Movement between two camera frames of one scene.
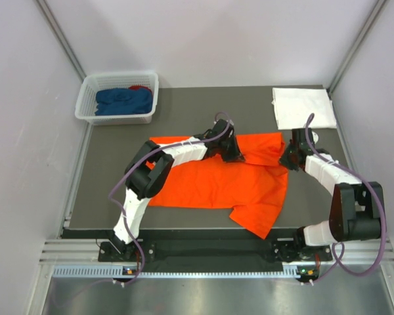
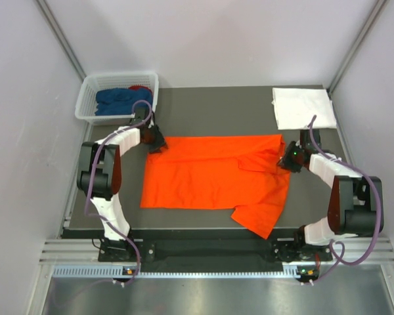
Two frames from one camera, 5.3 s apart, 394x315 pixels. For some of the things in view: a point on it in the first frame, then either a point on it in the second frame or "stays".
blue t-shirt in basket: x=123 y=101 stays
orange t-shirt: x=256 y=188 stays
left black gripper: x=235 y=155 -> x=159 y=142
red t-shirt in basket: x=134 y=87 stays
